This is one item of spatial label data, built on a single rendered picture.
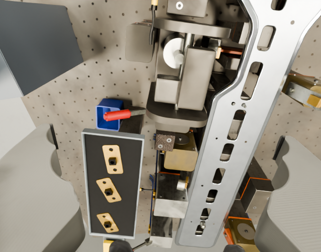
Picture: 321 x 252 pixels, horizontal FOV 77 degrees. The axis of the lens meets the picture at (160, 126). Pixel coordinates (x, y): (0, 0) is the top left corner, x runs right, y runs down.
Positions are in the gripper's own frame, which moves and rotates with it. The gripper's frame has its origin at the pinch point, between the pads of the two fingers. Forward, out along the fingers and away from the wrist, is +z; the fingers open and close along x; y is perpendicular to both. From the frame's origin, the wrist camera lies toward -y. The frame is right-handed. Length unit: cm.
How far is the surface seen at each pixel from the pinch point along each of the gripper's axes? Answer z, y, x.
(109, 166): 26.4, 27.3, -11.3
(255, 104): 42, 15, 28
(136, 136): 26.6, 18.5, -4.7
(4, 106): 144, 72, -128
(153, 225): 40, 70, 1
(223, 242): 114, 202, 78
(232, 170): 42, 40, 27
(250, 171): 49, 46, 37
